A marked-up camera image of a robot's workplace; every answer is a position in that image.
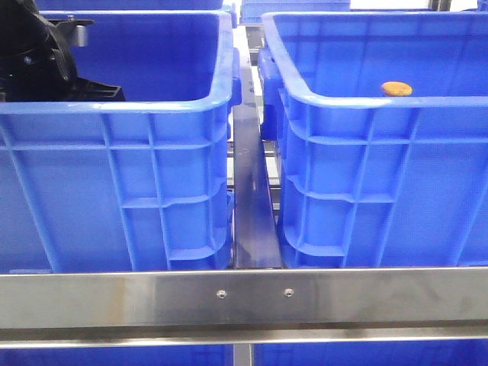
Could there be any blue bin lower shelf left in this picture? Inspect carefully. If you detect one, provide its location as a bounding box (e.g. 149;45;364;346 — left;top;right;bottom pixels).
1;345;233;365

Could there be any blue plastic bin behind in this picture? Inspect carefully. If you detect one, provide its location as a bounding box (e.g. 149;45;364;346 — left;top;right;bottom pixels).
35;0;237;28

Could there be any steel rack front rail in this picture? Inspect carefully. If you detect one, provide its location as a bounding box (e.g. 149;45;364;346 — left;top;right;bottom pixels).
1;267;487;348

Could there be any blue bin lower shelf right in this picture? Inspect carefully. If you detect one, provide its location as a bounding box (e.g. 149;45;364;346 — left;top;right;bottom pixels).
255;339;487;365

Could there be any yellow mushroom push button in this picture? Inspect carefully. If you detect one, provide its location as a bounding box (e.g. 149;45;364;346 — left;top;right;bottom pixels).
381;81;413;97

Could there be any blue plastic source bin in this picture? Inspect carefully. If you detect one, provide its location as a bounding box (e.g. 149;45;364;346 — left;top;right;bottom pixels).
1;10;241;274

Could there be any blue plastic bin left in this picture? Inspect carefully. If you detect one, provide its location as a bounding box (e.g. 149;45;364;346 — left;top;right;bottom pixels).
260;11;487;268

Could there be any blue bin shelf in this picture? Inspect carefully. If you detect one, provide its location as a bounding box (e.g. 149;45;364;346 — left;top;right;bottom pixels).
1;345;233;365
255;339;487;365

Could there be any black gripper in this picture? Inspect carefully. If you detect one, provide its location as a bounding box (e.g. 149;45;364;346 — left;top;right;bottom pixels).
1;1;125;102

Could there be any blue crate far background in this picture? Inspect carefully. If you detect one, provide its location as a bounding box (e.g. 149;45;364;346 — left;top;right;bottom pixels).
240;0;351;24

